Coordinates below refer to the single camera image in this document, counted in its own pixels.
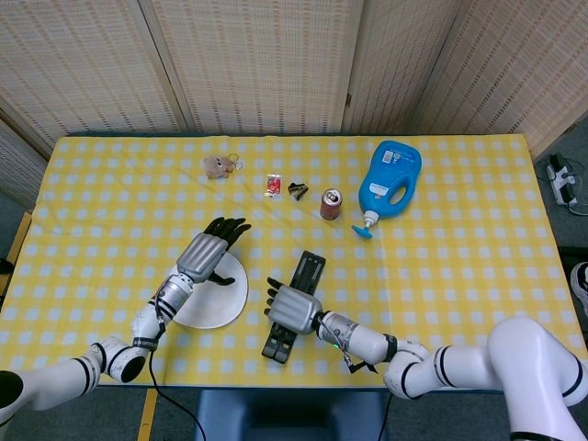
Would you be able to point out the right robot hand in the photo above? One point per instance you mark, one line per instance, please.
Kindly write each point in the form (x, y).
(294, 310)

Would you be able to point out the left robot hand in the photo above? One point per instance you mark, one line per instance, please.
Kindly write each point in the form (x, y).
(202, 257)

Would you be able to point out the black folding laptop stand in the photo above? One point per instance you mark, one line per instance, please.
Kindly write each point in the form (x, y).
(310, 271)

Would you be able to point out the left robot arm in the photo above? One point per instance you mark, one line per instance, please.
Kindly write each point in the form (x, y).
(147, 321)

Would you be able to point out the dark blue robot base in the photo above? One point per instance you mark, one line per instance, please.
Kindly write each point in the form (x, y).
(294, 418)

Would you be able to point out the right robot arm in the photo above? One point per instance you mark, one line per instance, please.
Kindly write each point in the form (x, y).
(505, 358)

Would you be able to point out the white paper plate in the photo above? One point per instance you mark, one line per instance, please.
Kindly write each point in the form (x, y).
(220, 303)

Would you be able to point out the red snack packet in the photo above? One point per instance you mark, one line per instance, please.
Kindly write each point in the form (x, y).
(274, 185)

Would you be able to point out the red soda can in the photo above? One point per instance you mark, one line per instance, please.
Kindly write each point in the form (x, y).
(331, 206)

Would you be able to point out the black small clip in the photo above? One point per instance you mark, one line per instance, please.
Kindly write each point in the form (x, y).
(297, 190)

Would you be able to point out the blue pump detergent bottle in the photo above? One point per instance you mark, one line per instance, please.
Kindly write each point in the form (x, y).
(390, 179)

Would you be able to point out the yellow checkered tablecloth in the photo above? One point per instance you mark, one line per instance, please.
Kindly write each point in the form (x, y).
(459, 275)

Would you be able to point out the woven folding screen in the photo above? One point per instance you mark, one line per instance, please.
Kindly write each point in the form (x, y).
(257, 69)

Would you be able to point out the black and white shoe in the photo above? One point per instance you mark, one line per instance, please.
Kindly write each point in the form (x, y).
(582, 289)

